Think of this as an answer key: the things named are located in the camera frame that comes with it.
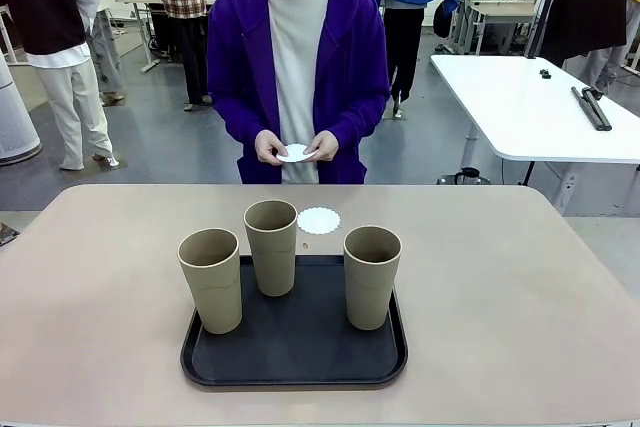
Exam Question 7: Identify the black leaning stand pole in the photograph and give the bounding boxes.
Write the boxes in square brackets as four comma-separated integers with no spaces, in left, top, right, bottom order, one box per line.
[524,0,564,61]

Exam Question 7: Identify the black kettle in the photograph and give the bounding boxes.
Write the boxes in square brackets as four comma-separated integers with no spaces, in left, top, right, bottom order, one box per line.
[437,166,494,186]

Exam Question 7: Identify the person's right hand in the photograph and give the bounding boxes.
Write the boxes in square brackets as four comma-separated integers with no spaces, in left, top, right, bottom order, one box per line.
[254,130,291,167]

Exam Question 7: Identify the black hanging bag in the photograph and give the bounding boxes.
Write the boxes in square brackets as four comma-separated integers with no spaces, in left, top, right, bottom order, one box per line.
[432,0,454,39]

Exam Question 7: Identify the person's left hand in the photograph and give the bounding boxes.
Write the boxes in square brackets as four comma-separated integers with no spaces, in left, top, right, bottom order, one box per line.
[308,130,341,163]

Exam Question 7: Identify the white scalloped paper coaster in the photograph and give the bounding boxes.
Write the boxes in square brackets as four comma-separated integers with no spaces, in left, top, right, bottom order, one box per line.
[296,206,342,236]
[276,143,321,164]

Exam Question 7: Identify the tall beige cup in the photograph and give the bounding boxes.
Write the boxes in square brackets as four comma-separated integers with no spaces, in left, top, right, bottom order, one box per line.
[177,227,244,336]
[342,226,403,331]
[243,199,299,297]

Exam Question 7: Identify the white side table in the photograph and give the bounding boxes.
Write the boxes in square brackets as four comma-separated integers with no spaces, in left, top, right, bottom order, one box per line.
[429,54,640,216]

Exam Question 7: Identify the black folded tripod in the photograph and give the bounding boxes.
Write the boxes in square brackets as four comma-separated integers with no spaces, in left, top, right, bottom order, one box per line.
[571,86,613,132]

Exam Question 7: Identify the person's right forearm purple sleeve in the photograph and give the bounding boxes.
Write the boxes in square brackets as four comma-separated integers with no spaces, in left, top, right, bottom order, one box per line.
[207,91,274,148]

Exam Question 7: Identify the person in purple hooded jacket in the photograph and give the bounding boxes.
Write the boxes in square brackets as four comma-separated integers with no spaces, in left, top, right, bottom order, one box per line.
[206,0,391,186]

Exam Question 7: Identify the white cylindrical air purifier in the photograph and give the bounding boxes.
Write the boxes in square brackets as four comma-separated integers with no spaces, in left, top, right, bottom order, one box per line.
[0,54,43,167]

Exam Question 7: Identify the black plastic serving tray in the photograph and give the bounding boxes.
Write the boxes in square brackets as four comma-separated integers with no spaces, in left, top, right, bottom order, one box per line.
[179,254,409,391]

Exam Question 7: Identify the person in grey trousers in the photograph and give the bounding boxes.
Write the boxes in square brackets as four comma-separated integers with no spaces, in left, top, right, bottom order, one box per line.
[74,0,126,108]

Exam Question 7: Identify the grey desk with equipment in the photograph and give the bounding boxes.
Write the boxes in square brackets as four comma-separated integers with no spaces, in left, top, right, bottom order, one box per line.
[457,0,539,56]

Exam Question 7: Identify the person in long black coat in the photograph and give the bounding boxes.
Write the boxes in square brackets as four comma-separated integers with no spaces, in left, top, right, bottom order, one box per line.
[537,0,629,96]

